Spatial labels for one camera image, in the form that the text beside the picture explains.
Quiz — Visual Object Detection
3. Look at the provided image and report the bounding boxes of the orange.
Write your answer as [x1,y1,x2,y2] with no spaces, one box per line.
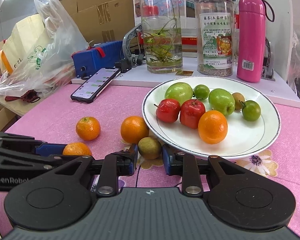
[63,142,93,155]
[120,116,149,144]
[198,110,228,145]
[76,116,101,141]

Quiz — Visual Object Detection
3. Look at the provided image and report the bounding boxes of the red wax apple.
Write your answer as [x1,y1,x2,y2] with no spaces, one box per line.
[179,99,206,129]
[154,99,181,123]

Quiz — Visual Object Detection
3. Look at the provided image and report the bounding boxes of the large green jujube fruit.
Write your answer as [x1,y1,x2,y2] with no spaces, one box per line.
[165,82,193,105]

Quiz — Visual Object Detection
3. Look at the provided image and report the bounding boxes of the small green lime fruit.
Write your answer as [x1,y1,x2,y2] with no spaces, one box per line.
[240,100,261,121]

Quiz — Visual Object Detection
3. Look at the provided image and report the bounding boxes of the pink floral table cloth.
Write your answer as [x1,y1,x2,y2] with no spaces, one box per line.
[8,85,300,236]

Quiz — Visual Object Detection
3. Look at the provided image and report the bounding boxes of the white plate blue rim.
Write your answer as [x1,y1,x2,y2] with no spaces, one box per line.
[141,76,281,160]

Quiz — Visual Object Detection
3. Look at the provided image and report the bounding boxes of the black smartphone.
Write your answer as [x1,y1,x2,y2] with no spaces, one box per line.
[70,68,121,103]

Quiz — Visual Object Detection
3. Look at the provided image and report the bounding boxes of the small dark green fruit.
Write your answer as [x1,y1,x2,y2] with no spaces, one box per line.
[193,85,210,100]

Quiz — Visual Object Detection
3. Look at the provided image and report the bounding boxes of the large translucent plastic bag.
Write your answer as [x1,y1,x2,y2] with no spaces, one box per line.
[0,0,88,97]

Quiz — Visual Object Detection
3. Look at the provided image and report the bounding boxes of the small brown longan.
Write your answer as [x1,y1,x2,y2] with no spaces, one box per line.
[232,92,245,111]

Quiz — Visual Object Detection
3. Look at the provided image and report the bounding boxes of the gold label plate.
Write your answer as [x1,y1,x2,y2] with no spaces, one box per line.
[176,70,193,76]

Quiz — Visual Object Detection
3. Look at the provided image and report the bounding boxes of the blue plastic box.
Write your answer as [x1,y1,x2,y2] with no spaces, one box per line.
[71,41,123,79]

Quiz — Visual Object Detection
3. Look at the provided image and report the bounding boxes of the cream paper bag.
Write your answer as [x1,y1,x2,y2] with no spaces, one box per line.
[0,14,51,74]

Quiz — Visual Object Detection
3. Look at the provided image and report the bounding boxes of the grey metal stand right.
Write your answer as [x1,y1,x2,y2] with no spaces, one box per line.
[261,38,275,81]

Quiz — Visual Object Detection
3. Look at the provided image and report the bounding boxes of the cardboard box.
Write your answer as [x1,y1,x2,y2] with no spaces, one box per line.
[60,0,135,43]

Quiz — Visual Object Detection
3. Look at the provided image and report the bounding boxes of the red cap plastic bottle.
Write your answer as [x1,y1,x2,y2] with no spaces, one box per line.
[142,5,159,17]

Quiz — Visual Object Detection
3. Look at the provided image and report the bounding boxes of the clear jar with label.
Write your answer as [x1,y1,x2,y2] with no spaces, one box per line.
[194,0,234,77]

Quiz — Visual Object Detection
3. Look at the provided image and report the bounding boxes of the glass vase with plant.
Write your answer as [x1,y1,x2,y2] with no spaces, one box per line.
[139,0,183,74]

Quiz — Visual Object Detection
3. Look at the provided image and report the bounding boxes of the pink thermos bottle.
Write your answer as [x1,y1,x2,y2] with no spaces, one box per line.
[237,0,275,83]

